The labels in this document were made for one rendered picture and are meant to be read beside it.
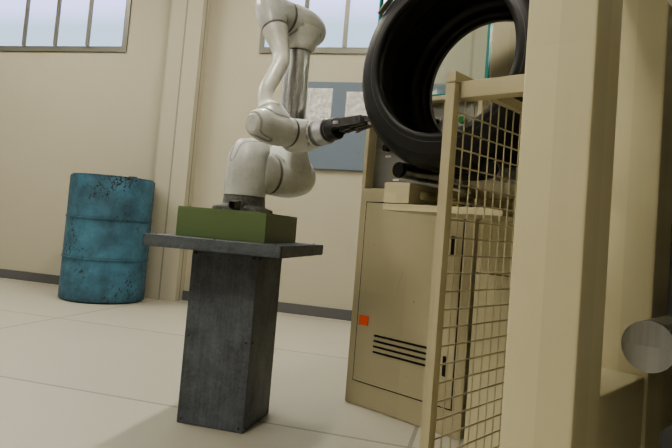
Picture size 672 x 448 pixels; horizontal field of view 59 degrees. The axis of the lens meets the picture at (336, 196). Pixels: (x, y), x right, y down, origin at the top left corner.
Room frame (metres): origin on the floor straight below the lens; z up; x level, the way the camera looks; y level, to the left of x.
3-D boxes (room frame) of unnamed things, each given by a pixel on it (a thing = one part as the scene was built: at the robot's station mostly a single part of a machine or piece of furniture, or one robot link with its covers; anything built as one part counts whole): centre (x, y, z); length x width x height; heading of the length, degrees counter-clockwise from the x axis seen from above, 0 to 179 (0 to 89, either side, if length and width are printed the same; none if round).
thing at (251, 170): (2.21, 0.33, 0.92); 0.18 x 0.16 x 0.22; 136
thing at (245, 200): (2.18, 0.34, 0.78); 0.22 x 0.18 x 0.06; 170
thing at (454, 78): (1.30, -0.48, 0.65); 0.90 x 0.02 x 0.70; 137
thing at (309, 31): (2.36, 0.19, 1.21); 0.22 x 0.16 x 0.77; 136
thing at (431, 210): (1.69, -0.39, 0.80); 0.37 x 0.36 x 0.02; 47
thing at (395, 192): (1.78, -0.29, 0.84); 0.36 x 0.09 x 0.06; 137
